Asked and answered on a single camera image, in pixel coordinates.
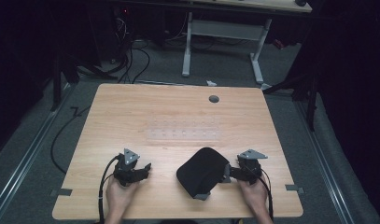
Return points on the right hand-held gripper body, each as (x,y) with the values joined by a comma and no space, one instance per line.
(248,171)

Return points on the grey tape strip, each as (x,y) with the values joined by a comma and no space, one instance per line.
(61,192)
(294,188)

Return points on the white metal desk frame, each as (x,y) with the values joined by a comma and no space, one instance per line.
(223,30)

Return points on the white paper scrap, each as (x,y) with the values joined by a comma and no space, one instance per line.
(211,83)

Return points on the small red object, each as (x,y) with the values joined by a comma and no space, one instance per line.
(278,44)

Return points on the black cloth pouch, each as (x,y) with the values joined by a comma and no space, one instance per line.
(201,171)

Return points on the black metal stand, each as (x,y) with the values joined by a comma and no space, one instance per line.
(309,102)
(57,87)

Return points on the small black desk object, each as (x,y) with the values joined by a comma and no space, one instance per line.
(301,2)

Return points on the person's left hand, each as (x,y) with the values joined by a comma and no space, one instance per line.
(117,197)

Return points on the grey round table grommet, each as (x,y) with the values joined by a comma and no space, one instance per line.
(213,99)

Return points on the clear plastic sheet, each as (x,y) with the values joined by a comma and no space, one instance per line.
(184,130)

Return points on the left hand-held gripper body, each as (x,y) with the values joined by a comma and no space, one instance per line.
(128,161)

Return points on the metal floor rail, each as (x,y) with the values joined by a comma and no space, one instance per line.
(29,152)
(324,161)

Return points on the person's right hand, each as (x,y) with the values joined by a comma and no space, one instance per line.
(256,196)

